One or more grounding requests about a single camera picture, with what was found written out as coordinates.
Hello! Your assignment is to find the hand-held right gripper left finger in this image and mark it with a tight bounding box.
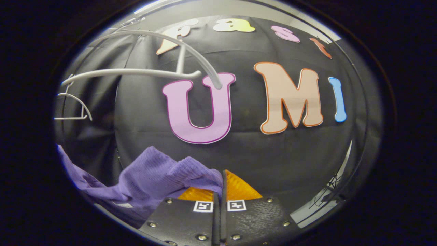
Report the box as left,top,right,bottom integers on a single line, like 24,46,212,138
138,187,221,246

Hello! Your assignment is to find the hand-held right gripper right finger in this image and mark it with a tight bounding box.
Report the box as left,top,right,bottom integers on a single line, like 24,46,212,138
221,169,298,246

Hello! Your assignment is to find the purple ribbed shirt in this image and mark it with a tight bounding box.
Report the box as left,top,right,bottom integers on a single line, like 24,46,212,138
56,144,224,229

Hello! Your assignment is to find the white plastic hanger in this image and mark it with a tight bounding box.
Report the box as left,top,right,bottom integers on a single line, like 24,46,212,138
61,29,223,90
54,73,93,121

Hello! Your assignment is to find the black backdrop cloth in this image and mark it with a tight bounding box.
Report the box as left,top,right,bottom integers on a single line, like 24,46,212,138
55,15,383,226

